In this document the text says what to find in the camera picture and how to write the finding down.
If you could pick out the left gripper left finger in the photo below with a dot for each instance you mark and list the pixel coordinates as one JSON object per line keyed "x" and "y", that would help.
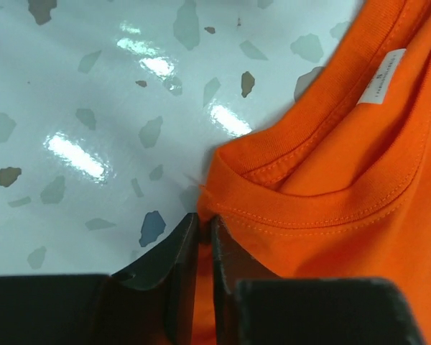
{"x": 150, "y": 301}

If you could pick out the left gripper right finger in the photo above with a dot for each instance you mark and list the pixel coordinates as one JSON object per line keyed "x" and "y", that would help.
{"x": 255, "y": 306}

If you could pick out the orange t shirt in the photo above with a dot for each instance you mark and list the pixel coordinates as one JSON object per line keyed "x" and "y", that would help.
{"x": 341, "y": 185}

